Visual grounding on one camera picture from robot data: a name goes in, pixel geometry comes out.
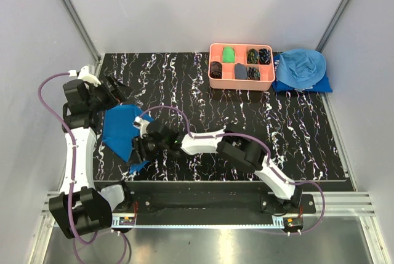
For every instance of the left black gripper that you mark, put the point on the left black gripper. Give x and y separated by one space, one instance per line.
120 92

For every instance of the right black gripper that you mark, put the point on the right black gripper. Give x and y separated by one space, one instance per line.
140 153

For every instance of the blue cloth napkin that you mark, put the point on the blue cloth napkin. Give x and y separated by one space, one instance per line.
118 129

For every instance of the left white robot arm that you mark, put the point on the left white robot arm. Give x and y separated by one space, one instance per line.
80 209

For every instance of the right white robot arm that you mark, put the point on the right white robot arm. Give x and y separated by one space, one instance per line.
247 153

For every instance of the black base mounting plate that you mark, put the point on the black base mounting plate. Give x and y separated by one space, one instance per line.
210 204

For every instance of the dark patterned rolled tie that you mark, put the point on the dark patterned rolled tie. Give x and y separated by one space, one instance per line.
215 70

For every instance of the pink compartment tray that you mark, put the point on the pink compartment tray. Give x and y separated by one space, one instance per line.
228 81

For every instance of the grey rolled cloth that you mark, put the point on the grey rolled cloth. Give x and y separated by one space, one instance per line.
240 72

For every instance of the green rolled cloth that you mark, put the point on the green rolled cloth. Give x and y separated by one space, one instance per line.
228 55

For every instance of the dark floral rolled tie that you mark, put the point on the dark floral rolled tie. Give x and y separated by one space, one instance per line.
253 73

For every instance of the green patterned rolled tie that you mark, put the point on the green patterned rolled tie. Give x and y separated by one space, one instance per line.
252 56

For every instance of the navy dotted rolled tie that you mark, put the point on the navy dotted rolled tie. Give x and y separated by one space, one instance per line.
264 56

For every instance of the light blue bucket hat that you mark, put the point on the light blue bucket hat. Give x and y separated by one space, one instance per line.
300 68

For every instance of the blue folded cloth bag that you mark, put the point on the blue folded cloth bag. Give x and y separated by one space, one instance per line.
322 86

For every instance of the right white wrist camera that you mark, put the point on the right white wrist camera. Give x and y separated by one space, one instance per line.
141 124

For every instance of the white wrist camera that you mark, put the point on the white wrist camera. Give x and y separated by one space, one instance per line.
87 74
141 124

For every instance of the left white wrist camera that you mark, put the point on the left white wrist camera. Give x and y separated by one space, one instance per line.
87 74

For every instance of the left aluminium frame post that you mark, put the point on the left aluminium frame post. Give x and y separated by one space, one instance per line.
81 29

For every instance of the aluminium frame post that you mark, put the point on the aluminium frame post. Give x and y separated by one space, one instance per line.
334 21
81 29

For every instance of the right aluminium frame post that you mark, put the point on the right aluminium frame post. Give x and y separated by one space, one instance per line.
334 21

